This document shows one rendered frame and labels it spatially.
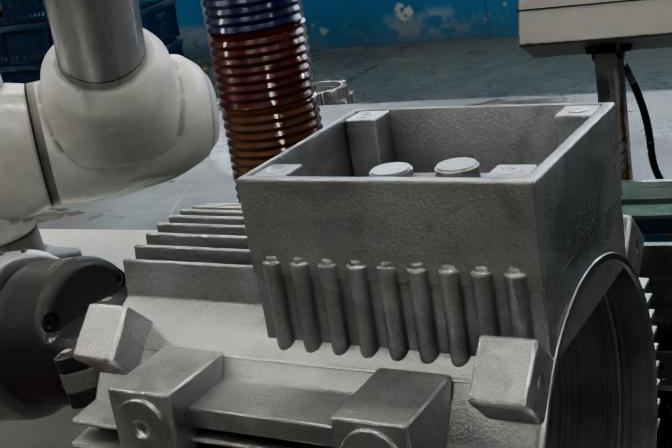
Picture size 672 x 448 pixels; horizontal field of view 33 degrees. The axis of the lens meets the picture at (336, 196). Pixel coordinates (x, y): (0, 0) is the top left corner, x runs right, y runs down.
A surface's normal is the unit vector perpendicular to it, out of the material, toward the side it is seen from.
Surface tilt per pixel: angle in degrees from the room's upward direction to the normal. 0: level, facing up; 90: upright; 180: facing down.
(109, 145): 123
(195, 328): 36
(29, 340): 74
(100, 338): 45
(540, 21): 68
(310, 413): 0
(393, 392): 0
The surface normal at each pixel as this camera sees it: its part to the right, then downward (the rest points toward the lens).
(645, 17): -0.39, -0.05
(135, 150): 0.33, 0.74
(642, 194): -0.36, -0.43
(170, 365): -0.15, -0.94
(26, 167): 0.30, 0.27
